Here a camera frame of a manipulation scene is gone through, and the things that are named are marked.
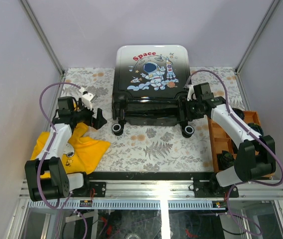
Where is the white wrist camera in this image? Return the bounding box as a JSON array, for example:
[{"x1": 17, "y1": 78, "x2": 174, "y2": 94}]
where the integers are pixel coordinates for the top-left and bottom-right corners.
[
  {"x1": 185, "y1": 85, "x2": 196, "y2": 101},
  {"x1": 79, "y1": 87, "x2": 97, "y2": 111}
]

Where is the dark green rolled item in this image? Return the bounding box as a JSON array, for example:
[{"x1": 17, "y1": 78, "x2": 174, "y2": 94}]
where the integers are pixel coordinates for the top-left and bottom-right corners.
[{"x1": 217, "y1": 150, "x2": 235, "y2": 170}]

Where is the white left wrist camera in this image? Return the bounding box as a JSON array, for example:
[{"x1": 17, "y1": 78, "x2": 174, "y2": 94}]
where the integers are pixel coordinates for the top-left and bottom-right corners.
[{"x1": 79, "y1": 87, "x2": 97, "y2": 111}]

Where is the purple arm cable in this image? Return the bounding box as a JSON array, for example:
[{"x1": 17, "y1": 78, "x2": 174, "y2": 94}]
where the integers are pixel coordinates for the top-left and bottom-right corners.
[
  {"x1": 36, "y1": 82, "x2": 89, "y2": 239},
  {"x1": 185, "y1": 69, "x2": 283, "y2": 236}
]

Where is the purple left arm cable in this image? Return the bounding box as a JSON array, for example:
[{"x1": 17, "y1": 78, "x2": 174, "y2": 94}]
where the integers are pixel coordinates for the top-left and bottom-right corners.
[{"x1": 36, "y1": 82, "x2": 89, "y2": 239}]

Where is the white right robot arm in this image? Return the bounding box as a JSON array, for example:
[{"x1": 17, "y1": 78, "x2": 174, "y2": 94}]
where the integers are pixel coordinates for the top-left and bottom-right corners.
[{"x1": 185, "y1": 83, "x2": 276, "y2": 197}]

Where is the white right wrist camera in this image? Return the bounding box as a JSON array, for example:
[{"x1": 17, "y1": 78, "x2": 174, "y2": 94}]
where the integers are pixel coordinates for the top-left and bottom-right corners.
[{"x1": 185, "y1": 85, "x2": 196, "y2": 101}]

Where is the dark patterned rolled item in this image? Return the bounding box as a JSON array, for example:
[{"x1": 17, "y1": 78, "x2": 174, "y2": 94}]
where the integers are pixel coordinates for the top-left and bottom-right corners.
[{"x1": 248, "y1": 122, "x2": 264, "y2": 136}]

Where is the wooden compartment organizer tray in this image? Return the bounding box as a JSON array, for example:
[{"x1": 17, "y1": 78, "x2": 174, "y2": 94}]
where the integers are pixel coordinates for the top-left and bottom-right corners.
[{"x1": 208, "y1": 108, "x2": 276, "y2": 184}]

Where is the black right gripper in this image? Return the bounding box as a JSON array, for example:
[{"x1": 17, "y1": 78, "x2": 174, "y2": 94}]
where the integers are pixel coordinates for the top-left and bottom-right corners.
[{"x1": 177, "y1": 97, "x2": 204, "y2": 121}]

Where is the black rolled item top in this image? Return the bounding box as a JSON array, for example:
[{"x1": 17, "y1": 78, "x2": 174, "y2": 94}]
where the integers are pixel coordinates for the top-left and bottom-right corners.
[{"x1": 233, "y1": 108, "x2": 245, "y2": 120}]

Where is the yellow Snoopy t-shirt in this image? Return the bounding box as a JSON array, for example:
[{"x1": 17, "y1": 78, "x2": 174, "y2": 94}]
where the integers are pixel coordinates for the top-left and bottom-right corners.
[{"x1": 30, "y1": 122, "x2": 111, "y2": 174}]

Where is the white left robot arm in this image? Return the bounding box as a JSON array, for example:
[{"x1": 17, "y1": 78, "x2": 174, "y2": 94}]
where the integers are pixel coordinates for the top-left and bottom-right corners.
[{"x1": 24, "y1": 92, "x2": 111, "y2": 201}]

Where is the aluminium front rail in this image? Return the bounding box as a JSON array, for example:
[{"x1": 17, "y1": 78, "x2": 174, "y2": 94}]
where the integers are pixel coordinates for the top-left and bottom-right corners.
[{"x1": 19, "y1": 179, "x2": 283, "y2": 200}]

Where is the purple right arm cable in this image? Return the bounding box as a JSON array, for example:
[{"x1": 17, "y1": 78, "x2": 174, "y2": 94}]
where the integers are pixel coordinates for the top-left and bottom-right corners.
[{"x1": 185, "y1": 69, "x2": 283, "y2": 236}]

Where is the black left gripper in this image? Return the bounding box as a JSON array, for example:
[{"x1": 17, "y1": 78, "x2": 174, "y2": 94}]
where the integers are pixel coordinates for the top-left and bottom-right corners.
[{"x1": 72, "y1": 99, "x2": 108, "y2": 129}]

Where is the black suitcase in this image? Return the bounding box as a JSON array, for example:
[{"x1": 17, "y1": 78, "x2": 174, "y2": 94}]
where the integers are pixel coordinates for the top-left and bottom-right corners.
[{"x1": 112, "y1": 45, "x2": 194, "y2": 138}]

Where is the floral patterned table cloth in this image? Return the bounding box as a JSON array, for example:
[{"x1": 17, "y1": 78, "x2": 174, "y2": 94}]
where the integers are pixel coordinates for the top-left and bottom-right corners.
[{"x1": 56, "y1": 66, "x2": 244, "y2": 173}]

